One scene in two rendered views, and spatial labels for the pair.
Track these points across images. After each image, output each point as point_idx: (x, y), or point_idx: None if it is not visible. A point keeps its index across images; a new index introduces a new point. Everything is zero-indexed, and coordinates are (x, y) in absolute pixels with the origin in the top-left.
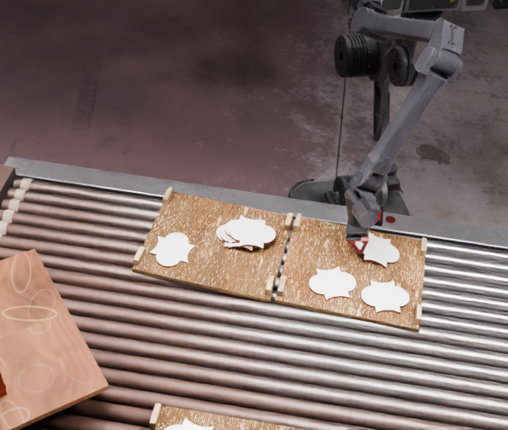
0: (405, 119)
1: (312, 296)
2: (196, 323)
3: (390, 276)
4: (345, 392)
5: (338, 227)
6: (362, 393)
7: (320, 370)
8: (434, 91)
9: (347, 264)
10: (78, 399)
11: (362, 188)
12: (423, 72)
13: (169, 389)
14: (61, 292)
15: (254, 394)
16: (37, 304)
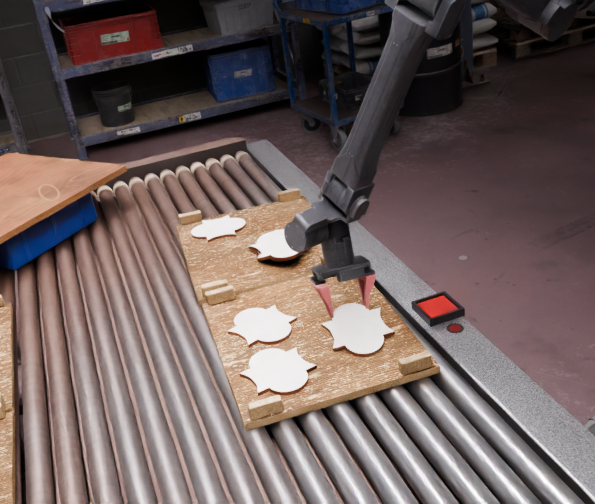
0: (368, 87)
1: (228, 322)
2: (135, 283)
3: (326, 362)
4: (93, 408)
5: (373, 293)
6: (99, 423)
7: (118, 378)
8: (404, 44)
9: (310, 323)
10: None
11: (334, 204)
12: (388, 2)
13: (42, 306)
14: (127, 218)
15: (56, 350)
16: (61, 190)
